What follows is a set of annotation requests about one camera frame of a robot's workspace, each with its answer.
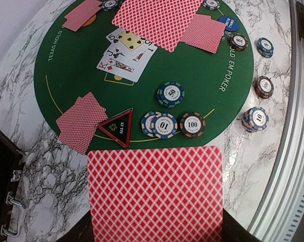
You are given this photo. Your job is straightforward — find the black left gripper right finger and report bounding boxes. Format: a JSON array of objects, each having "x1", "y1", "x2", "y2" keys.
[{"x1": 222, "y1": 209, "x2": 260, "y2": 242}]

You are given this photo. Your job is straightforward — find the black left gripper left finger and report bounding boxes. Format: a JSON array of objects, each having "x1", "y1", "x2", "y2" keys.
[{"x1": 56, "y1": 214, "x2": 94, "y2": 242}]

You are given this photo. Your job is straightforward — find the red backed card deck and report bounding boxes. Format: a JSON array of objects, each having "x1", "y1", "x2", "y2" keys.
[{"x1": 88, "y1": 146, "x2": 223, "y2": 241}]

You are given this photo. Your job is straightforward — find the brown 100 chips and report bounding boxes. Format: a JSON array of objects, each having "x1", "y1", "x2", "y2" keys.
[{"x1": 179, "y1": 112, "x2": 206, "y2": 138}]

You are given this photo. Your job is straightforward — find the blue tan 10 chip stack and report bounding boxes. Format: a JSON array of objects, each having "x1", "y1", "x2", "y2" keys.
[{"x1": 241, "y1": 106, "x2": 269, "y2": 133}]

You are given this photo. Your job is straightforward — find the blue tan chips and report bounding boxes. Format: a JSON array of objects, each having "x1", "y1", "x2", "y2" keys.
[{"x1": 141, "y1": 111, "x2": 178, "y2": 139}]

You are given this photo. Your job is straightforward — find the brown 100 chip stack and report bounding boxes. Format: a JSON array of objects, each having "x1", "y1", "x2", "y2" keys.
[{"x1": 253, "y1": 76, "x2": 274, "y2": 99}]

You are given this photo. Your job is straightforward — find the teal 50 chips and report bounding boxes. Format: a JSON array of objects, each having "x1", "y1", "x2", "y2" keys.
[{"x1": 157, "y1": 82, "x2": 185, "y2": 108}]

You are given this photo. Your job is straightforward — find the king of diamonds card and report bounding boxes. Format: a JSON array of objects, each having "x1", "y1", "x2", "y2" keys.
[{"x1": 96, "y1": 56, "x2": 142, "y2": 83}]

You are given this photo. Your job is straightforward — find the face up card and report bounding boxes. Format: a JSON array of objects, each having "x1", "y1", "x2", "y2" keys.
[
  {"x1": 106, "y1": 28, "x2": 145, "y2": 60},
  {"x1": 104, "y1": 44, "x2": 158, "y2": 71}
]

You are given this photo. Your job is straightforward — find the teal 50 chip stack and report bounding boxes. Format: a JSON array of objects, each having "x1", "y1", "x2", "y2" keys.
[{"x1": 257, "y1": 37, "x2": 274, "y2": 58}]

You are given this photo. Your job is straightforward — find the red card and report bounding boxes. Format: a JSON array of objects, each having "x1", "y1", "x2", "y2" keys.
[{"x1": 181, "y1": 20, "x2": 226, "y2": 53}]

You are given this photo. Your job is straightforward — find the blue small blind button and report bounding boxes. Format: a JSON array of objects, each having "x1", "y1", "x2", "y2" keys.
[{"x1": 218, "y1": 16, "x2": 240, "y2": 32}]

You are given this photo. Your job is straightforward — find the orange big blind button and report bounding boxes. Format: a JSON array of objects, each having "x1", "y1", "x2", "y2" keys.
[{"x1": 82, "y1": 14, "x2": 97, "y2": 27}]

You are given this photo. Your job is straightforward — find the red card being dealt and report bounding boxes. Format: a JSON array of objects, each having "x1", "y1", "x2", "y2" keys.
[{"x1": 185, "y1": 14, "x2": 212, "y2": 33}]

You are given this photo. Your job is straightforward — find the blue white chip mat edge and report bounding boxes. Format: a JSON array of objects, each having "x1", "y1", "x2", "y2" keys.
[{"x1": 202, "y1": 0, "x2": 220, "y2": 10}]

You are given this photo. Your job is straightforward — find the blue white chip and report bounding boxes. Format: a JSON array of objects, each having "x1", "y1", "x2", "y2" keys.
[{"x1": 101, "y1": 0, "x2": 119, "y2": 11}]

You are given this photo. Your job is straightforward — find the black poker chip case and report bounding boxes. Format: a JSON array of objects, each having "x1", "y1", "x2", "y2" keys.
[{"x1": 0, "y1": 130, "x2": 26, "y2": 241}]

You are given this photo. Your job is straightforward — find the black triangular all-in marker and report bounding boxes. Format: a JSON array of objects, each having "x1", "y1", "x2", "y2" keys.
[{"x1": 98, "y1": 108, "x2": 133, "y2": 149}]

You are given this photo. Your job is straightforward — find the green round poker mat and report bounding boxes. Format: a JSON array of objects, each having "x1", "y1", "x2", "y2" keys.
[{"x1": 34, "y1": 11, "x2": 254, "y2": 149}]

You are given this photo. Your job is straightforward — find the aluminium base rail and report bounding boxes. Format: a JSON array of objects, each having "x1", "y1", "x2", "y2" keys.
[{"x1": 247, "y1": 1, "x2": 304, "y2": 241}]

